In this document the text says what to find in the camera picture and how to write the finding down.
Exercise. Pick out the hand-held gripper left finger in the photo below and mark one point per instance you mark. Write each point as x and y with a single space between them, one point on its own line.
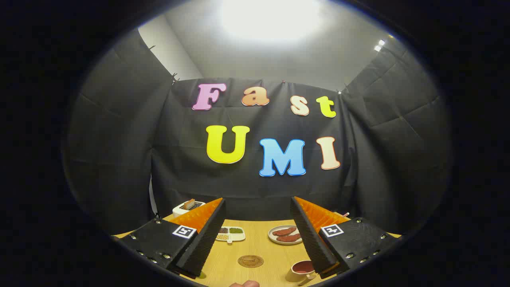
203 247

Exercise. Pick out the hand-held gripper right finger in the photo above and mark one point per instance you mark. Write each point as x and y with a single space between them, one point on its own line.
314 243

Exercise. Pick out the round cork coaster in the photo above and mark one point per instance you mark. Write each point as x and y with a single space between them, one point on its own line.
250 261

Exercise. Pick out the red meat piece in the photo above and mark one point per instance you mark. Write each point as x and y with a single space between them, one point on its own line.
283 231
289 238

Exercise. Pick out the white divided bean dish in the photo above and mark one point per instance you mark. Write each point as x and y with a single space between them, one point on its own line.
235 238

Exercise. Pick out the white oval plate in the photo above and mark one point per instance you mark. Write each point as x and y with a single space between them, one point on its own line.
272 236

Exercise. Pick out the white toaster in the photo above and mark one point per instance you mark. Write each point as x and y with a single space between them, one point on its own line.
179 210

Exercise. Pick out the toast slice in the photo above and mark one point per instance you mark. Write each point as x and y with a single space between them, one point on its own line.
189 204

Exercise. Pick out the wooden table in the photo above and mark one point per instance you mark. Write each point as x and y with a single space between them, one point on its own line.
263 244

